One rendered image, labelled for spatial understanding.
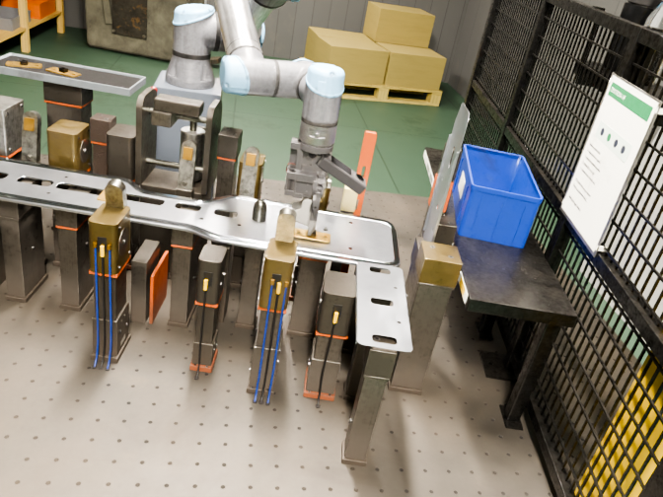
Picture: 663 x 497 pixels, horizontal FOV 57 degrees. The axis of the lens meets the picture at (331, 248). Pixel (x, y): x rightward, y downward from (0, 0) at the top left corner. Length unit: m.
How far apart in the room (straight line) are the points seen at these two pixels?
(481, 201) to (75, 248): 0.94
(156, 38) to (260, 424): 5.78
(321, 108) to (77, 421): 0.77
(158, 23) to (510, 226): 5.65
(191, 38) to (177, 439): 1.17
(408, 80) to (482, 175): 5.02
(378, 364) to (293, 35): 6.83
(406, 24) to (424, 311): 5.89
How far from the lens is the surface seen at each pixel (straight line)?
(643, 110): 1.24
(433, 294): 1.31
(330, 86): 1.20
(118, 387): 1.39
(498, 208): 1.44
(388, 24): 6.98
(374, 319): 1.14
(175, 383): 1.39
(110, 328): 1.38
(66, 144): 1.60
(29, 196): 1.47
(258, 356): 1.31
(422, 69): 6.73
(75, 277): 1.55
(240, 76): 1.26
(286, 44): 7.76
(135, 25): 6.83
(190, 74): 1.96
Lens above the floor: 1.64
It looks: 29 degrees down
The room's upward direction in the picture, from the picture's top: 11 degrees clockwise
